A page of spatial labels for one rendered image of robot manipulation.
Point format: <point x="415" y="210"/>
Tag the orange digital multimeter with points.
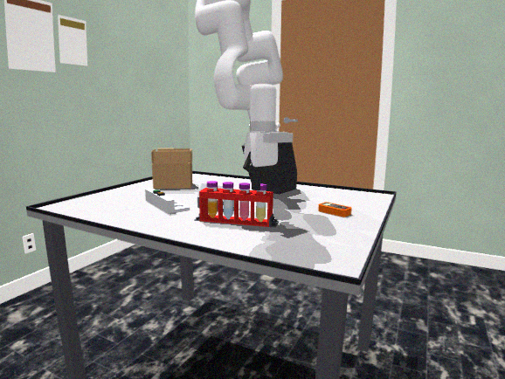
<point x="335" y="209"/>

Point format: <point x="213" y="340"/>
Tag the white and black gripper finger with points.
<point x="268" y="172"/>
<point x="253" y="171"/>

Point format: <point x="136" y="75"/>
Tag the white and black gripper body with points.
<point x="262" y="153"/>

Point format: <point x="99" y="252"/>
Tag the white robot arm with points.
<point x="238" y="42"/>

